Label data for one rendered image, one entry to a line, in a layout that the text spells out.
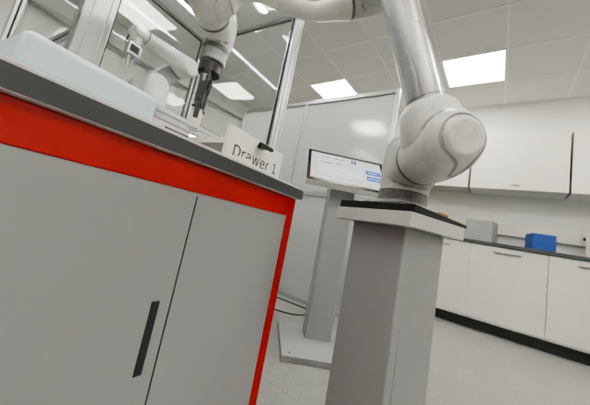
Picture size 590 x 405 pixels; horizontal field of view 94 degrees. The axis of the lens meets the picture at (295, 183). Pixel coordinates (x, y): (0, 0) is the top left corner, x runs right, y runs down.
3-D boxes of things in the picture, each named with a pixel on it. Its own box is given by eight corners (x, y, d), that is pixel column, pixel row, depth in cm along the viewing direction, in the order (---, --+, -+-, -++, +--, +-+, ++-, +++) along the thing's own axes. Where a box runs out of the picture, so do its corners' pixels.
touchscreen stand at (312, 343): (367, 375, 141) (394, 181, 156) (280, 361, 138) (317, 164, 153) (341, 336, 190) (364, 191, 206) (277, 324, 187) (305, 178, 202)
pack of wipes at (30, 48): (115, 127, 44) (123, 101, 45) (153, 127, 39) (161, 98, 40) (-21, 74, 31) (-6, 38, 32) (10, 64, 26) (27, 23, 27)
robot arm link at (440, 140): (454, 181, 82) (513, 163, 61) (401, 190, 82) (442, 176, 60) (396, -38, 95) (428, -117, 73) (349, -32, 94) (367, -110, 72)
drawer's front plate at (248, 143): (277, 181, 106) (283, 154, 108) (223, 158, 82) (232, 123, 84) (274, 181, 107) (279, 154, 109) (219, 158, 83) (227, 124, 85)
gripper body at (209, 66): (222, 61, 91) (215, 87, 90) (221, 75, 99) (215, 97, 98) (198, 54, 90) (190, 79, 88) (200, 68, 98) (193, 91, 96)
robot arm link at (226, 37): (205, 56, 101) (191, 30, 88) (215, 19, 104) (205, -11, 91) (233, 61, 101) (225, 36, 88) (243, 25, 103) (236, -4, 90)
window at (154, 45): (263, 160, 155) (297, 10, 169) (95, 74, 83) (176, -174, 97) (262, 160, 155) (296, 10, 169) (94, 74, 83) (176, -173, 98)
